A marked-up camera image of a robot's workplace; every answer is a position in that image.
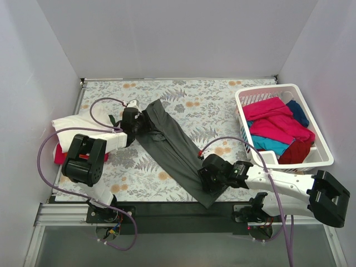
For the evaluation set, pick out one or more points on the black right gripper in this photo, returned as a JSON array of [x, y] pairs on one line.
[[207, 179]]

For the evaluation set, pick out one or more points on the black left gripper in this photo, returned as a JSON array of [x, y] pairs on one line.
[[140, 122]]

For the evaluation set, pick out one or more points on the grey t shirt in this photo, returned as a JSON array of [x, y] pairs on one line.
[[175, 152]]

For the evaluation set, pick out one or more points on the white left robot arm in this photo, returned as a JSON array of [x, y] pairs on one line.
[[87, 172]]

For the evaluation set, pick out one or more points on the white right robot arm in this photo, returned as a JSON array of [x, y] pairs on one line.
[[320, 196]]

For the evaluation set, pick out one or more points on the folded dark green t shirt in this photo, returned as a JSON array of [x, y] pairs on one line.
[[113, 121]]

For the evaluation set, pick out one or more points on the folded white t shirt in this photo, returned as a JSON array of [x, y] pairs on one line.
[[83, 120]]

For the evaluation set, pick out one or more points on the floral patterned table mat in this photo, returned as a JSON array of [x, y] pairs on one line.
[[205, 110]]

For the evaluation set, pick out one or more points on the teal t shirt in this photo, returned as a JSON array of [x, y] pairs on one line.
[[267, 143]]

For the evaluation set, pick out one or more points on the pink t shirt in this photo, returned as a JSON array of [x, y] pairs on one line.
[[272, 119]]

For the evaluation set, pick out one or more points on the folded magenta t shirt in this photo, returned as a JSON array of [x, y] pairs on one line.
[[59, 156]]

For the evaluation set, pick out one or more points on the dark red t shirt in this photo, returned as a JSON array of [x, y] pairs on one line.
[[295, 153]]

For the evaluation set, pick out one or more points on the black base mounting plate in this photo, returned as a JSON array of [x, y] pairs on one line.
[[192, 217]]

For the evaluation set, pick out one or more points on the navy blue t shirt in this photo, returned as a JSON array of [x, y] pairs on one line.
[[298, 113]]

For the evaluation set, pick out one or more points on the white plastic laundry basket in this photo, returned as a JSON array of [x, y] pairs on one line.
[[319, 155]]

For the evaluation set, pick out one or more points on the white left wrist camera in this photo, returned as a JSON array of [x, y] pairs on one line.
[[133, 103]]

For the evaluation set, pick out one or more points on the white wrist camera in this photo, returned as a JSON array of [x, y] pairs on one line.
[[133, 103], [203, 155]]

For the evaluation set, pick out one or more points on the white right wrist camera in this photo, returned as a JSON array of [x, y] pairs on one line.
[[203, 155]]

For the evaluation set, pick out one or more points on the aluminium frame rail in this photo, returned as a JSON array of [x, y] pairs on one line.
[[53, 215]]

